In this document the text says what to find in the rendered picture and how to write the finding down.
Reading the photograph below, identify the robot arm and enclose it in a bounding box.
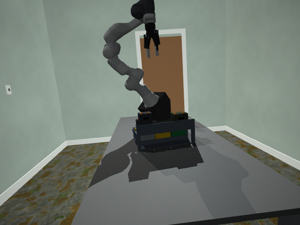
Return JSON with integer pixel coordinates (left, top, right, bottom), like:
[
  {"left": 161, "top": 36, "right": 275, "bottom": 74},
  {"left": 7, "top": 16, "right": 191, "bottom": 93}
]
[{"left": 102, "top": 0, "right": 159, "bottom": 108}]

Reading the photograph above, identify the yellow open bin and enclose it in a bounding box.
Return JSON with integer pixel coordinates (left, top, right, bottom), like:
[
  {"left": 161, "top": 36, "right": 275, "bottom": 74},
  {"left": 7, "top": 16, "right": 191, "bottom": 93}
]
[{"left": 155, "top": 132, "right": 171, "bottom": 139}]

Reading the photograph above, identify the grey open bin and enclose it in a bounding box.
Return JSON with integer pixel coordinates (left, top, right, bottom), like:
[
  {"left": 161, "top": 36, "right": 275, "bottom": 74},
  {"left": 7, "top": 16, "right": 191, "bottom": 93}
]
[{"left": 140, "top": 134, "right": 155, "bottom": 141}]

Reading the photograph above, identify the green bin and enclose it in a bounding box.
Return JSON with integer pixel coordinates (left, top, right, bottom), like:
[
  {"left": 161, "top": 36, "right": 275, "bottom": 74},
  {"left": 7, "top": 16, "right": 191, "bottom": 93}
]
[{"left": 170, "top": 130, "right": 186, "bottom": 137}]

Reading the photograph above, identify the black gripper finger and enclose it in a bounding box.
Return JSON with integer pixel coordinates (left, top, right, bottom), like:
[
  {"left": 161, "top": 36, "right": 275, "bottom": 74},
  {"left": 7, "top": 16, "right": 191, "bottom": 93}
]
[
  {"left": 150, "top": 30, "right": 160, "bottom": 56},
  {"left": 143, "top": 32, "right": 151, "bottom": 58}
]

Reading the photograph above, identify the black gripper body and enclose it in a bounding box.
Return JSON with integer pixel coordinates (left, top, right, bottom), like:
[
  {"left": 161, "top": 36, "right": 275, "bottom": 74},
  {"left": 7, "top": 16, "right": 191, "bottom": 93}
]
[{"left": 145, "top": 22, "right": 156, "bottom": 38}]

